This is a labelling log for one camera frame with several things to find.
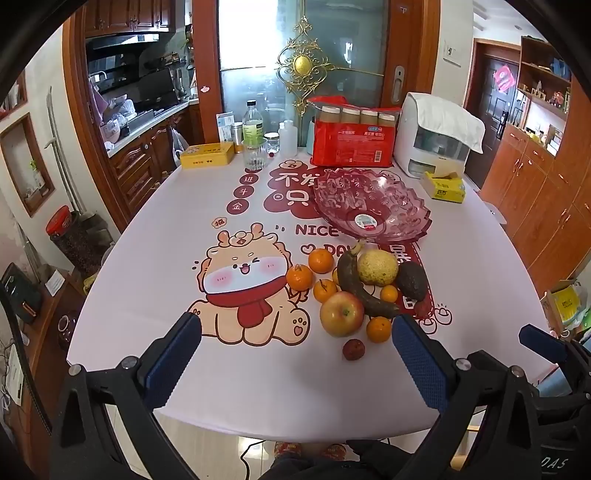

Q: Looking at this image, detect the red lychee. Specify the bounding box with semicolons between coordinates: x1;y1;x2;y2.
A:
414;298;432;319
342;339;366;361

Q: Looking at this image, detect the mandarin orange front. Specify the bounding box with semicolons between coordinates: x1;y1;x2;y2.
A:
366;316;392;344

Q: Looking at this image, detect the mandarin orange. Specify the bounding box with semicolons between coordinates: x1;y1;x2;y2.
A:
366;316;392;344
308;248;335;274
286;264;315;292
314;279;339;304

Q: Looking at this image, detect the red lychee front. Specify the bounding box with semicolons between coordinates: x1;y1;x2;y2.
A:
342;339;366;361

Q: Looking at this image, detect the small mandarin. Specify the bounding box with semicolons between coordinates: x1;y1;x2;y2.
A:
380;285;399;303

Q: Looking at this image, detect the dark avocado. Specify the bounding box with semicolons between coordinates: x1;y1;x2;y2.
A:
394;261;429;302

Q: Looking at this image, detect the red apple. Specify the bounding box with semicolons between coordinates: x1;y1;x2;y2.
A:
320;291;365;337

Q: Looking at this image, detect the yellow pear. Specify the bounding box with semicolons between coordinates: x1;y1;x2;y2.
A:
358;249;399;287

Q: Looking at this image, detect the overripe brown banana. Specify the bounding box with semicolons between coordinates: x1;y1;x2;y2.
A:
337;241;400;320

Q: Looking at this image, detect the red lidded jar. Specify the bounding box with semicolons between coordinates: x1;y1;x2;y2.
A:
45;205;102;278

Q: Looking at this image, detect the pink glass fruit bowl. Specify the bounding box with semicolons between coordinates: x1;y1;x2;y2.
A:
314;168;432;244

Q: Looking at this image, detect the yellow tissue box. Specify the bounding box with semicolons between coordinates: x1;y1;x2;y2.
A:
421;172;466;204

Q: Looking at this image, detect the white countertop appliance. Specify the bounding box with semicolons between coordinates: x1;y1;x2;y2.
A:
394;92;470;179

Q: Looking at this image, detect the yellow tin box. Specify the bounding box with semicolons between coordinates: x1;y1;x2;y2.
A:
180;142;235;169

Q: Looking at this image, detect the clear drinking glass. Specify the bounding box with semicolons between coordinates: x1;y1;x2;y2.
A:
243;143;267;171

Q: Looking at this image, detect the clear bottle green label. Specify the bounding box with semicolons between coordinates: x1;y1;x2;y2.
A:
242;100;264;146

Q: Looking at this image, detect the red paper cup package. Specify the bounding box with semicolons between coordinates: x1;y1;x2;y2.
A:
308;96;401;168

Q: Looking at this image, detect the white cloth on appliance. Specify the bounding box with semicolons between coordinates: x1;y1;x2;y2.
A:
407;92;485;154

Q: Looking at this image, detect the small glass jar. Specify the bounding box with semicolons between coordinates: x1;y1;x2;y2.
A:
263;132;280;157

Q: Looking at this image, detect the white squeeze bottle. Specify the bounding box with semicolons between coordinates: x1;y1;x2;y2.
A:
279;120;297;159

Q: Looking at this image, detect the gold door ornament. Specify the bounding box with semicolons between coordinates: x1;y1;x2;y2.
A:
276;13;383;118

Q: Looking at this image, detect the silver door handle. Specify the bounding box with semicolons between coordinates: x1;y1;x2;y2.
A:
391;65;406;105

